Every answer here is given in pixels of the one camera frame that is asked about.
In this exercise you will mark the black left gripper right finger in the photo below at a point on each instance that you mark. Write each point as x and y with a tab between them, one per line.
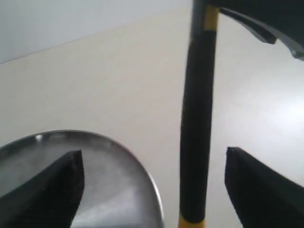
261	197

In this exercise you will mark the yellow black claw hammer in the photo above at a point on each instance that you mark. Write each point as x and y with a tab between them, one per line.
195	130

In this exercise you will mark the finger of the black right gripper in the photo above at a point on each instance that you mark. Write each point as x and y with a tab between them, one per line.
257	31
282	18

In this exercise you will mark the round steel plate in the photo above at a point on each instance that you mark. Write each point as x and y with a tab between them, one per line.
118	192

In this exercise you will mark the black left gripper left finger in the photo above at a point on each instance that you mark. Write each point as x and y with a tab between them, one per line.
48	200

